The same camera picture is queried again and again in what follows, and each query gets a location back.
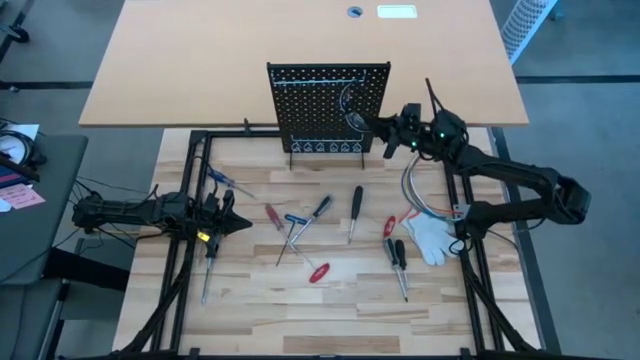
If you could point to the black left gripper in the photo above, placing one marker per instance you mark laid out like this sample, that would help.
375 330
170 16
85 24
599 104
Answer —
207 220

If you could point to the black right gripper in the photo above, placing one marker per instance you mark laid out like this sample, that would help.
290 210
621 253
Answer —
407 135

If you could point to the clear safety glasses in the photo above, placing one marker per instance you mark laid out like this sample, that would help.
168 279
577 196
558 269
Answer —
355 121

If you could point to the black perforated pegboard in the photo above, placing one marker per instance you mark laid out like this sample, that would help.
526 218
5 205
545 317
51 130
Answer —
310 110

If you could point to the grey and black nut driver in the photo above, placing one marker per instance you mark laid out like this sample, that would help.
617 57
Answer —
322 206
390 252

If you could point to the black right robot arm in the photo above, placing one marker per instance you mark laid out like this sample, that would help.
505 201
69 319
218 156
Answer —
525 175

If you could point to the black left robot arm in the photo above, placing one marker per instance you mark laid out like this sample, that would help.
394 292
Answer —
125 212

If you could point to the metal multi-hook tool rack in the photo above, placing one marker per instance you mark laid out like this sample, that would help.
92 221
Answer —
320 80

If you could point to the white work glove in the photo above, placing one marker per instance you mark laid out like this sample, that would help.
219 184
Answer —
430 237

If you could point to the white desk plate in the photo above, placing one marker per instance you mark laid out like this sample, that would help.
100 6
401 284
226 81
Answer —
397 11

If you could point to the round desk grommet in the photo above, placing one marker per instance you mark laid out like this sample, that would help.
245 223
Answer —
355 12

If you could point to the black flat bar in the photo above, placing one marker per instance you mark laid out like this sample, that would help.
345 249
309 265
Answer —
85 270

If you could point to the tan wooden desk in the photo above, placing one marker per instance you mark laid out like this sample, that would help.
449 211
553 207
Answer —
200 60

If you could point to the white perforated panel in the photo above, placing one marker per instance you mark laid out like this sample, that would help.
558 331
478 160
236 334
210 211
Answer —
525 22

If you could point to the grey side table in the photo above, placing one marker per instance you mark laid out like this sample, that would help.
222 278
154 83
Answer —
45 225

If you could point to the pink paper sheet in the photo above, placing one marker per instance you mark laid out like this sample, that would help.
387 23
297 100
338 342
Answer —
22 196

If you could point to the white paper sheet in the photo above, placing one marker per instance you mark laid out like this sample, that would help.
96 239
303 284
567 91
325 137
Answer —
22 131

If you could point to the black chair caster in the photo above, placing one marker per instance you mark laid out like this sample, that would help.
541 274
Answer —
19 34

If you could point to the black aluminium rig frame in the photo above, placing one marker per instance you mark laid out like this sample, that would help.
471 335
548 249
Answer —
225 134

